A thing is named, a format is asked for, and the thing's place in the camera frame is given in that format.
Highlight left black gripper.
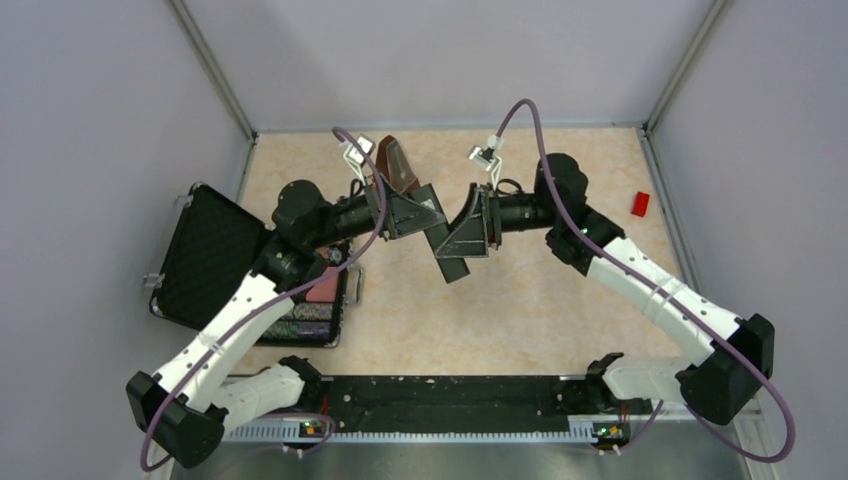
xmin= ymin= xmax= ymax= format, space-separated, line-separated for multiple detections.
xmin=308 ymin=170 xmax=446 ymax=248

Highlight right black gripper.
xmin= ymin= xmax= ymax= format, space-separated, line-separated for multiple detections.
xmin=436 ymin=183 xmax=560 ymax=258

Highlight black remote control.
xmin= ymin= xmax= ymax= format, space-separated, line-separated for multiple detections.
xmin=410 ymin=184 xmax=470 ymax=284

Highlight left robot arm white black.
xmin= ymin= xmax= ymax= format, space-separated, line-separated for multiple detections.
xmin=126 ymin=180 xmax=446 ymax=478

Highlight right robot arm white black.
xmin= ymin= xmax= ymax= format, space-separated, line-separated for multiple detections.
xmin=434 ymin=153 xmax=775 ymax=425

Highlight brown wooden metronome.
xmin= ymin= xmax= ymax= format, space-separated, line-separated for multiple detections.
xmin=376 ymin=135 xmax=420 ymax=196

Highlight pink card deck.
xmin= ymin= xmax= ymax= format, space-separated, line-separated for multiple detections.
xmin=305 ymin=267 xmax=338 ymax=303

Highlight red block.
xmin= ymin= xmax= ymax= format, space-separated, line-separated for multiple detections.
xmin=630 ymin=191 xmax=651 ymax=218

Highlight black poker chip case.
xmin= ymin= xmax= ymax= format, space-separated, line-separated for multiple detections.
xmin=149 ymin=183 xmax=349 ymax=348

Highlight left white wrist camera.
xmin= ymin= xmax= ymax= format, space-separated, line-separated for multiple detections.
xmin=342 ymin=135 xmax=375 ymax=184

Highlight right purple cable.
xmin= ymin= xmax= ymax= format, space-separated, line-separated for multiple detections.
xmin=495 ymin=98 xmax=796 ymax=465

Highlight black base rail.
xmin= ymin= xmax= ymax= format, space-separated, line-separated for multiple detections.
xmin=258 ymin=374 xmax=654 ymax=437

